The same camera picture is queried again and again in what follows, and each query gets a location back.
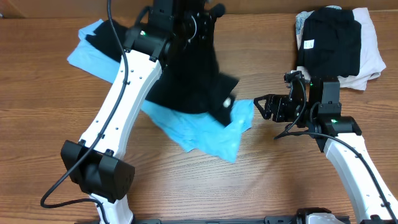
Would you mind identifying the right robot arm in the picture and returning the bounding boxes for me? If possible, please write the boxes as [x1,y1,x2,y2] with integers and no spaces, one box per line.
[254,71,397,223]

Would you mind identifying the black t-shirt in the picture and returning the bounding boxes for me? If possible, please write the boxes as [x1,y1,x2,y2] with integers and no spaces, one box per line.
[86,21,238,126]

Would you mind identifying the folded black garment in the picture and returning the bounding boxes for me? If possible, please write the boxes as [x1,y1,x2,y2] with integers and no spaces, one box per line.
[297,7,361,78]

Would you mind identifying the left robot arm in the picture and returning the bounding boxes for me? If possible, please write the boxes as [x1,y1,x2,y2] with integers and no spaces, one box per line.
[61,1,225,223]

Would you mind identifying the folded white garment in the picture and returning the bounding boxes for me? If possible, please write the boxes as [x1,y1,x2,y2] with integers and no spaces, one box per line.
[296,7,386,91]

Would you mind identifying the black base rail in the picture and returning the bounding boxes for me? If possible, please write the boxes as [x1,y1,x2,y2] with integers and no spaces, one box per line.
[74,207,352,224]

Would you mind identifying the light blue t-shirt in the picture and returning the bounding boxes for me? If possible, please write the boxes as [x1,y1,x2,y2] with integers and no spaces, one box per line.
[67,19,254,163]

